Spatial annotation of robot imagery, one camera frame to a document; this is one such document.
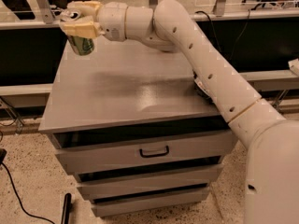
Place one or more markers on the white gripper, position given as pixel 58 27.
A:
pixel 112 20

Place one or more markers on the grey drawer cabinet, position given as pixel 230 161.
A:
pixel 124 96

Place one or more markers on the blue chip bag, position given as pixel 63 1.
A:
pixel 200 89

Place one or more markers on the black floor bar left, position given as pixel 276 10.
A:
pixel 66 208

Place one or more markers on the green soda can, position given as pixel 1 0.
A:
pixel 81 46

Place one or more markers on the black drawer handle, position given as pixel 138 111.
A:
pixel 147 154

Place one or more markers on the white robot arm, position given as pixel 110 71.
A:
pixel 272 172

